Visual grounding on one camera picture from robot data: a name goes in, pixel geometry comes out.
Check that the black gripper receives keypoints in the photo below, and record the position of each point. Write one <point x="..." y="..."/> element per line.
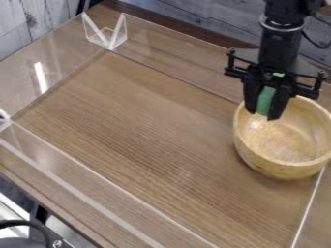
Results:
<point x="253" y="64"/>

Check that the green rectangular stick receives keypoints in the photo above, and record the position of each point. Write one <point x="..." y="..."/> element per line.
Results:
<point x="267" y="93"/>

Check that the wooden bowl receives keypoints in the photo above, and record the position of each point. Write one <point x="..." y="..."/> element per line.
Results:
<point x="289" y="148"/>

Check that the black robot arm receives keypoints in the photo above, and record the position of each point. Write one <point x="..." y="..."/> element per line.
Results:
<point x="288" y="14"/>

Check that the clear acrylic corner bracket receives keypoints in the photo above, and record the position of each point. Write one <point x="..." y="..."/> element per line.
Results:
<point x="106" y="38"/>

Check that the clear acrylic tray wall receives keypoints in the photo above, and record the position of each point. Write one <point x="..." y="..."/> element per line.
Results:
<point x="113" y="218"/>

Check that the black metal frame bracket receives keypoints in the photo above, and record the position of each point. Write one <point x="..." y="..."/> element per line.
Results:
<point x="42" y="233"/>

